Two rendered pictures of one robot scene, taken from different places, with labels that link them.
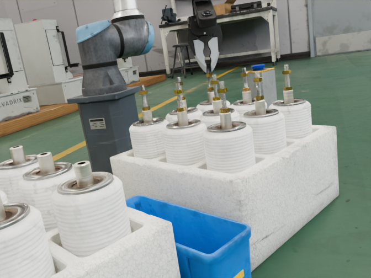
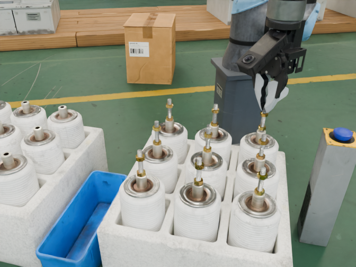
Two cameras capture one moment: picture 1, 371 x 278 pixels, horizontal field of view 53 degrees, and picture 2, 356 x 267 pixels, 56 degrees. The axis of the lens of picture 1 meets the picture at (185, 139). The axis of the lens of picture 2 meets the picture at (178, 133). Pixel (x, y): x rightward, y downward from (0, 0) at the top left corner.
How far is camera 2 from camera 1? 79 cm
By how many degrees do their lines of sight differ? 54
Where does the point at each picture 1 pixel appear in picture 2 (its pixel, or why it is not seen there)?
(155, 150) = not seen: hidden behind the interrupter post
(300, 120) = (240, 229)
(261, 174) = (126, 240)
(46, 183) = (23, 146)
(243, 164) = (128, 221)
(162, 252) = (18, 227)
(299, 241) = not seen: outside the picture
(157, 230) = (14, 216)
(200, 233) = not seen: hidden behind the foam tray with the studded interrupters
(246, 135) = (133, 205)
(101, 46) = (242, 25)
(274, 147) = (181, 230)
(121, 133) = (230, 109)
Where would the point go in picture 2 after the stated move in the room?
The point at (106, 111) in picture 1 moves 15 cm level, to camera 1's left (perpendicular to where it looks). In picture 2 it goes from (224, 85) to (198, 72)
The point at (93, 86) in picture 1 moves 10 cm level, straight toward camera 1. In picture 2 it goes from (225, 59) to (206, 65)
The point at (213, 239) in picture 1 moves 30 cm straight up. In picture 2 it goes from (96, 245) to (78, 136)
